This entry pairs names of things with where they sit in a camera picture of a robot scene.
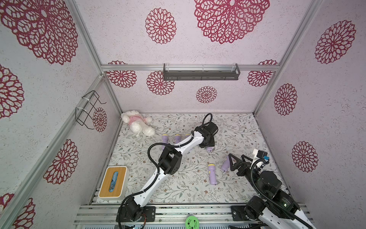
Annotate purple flashlight near right arm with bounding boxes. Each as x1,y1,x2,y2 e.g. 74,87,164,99
221,156,232,172

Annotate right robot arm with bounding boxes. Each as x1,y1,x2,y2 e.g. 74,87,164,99
226,149,315,229

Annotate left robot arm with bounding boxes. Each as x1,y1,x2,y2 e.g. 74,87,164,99
116,122,218,223

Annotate green tape roll front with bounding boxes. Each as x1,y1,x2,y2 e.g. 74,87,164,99
185,215,200,229

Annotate white plush teddy bear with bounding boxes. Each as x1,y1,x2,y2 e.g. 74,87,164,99
121,110,155,137

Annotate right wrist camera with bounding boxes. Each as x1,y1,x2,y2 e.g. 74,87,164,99
252,149,270,166

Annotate black wall shelf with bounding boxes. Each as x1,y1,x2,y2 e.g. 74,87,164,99
163,64,241,81

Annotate black wire wall rack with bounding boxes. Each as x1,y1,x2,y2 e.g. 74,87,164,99
74,90,108,132

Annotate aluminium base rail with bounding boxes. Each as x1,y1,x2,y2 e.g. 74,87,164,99
73,203,314,225

